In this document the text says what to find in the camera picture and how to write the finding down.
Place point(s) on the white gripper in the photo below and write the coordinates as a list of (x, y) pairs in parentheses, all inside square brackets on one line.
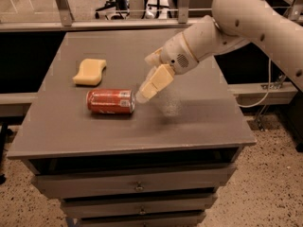
[(177, 55)]

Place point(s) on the metal window rail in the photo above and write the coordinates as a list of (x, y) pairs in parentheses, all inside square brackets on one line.
[(97, 25)]

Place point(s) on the top grey drawer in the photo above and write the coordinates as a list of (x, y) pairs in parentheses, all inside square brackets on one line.
[(145, 180)]

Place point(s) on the grey drawer cabinet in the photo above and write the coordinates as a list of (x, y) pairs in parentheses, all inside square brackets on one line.
[(194, 121)]

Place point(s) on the yellow sponge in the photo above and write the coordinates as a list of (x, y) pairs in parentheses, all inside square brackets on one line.
[(90, 72)]

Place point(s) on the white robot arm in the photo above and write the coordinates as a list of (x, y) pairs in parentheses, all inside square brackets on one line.
[(231, 24)]

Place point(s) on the bottom grey drawer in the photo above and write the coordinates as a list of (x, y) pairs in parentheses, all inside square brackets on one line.
[(172, 219)]

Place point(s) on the middle grey drawer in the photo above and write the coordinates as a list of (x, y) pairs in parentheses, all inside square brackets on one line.
[(139, 206)]

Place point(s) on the grey drawer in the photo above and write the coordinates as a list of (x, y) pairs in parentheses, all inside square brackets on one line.
[(145, 180), (139, 206), (172, 219)]

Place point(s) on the red coke can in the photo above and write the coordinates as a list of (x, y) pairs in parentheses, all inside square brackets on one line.
[(110, 101)]

